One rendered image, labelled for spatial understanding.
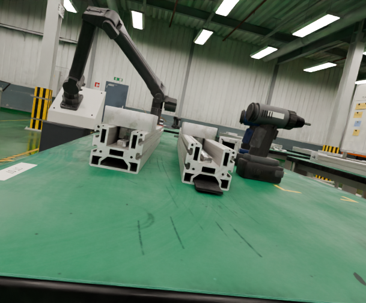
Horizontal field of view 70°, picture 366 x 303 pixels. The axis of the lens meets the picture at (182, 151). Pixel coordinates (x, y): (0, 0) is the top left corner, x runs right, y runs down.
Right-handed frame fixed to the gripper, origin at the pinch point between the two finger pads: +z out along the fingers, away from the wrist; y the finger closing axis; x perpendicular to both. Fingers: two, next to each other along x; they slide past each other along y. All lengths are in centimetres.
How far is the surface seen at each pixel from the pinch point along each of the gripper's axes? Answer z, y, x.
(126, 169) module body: 1, 3, -85
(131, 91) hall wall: -100, -213, 1070
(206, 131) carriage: -9, 21, -53
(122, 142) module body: -4, 1, -81
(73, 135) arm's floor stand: 6.8, -38.3, -5.6
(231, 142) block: -5.1, 38.2, -17.1
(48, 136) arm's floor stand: 9, -49, -7
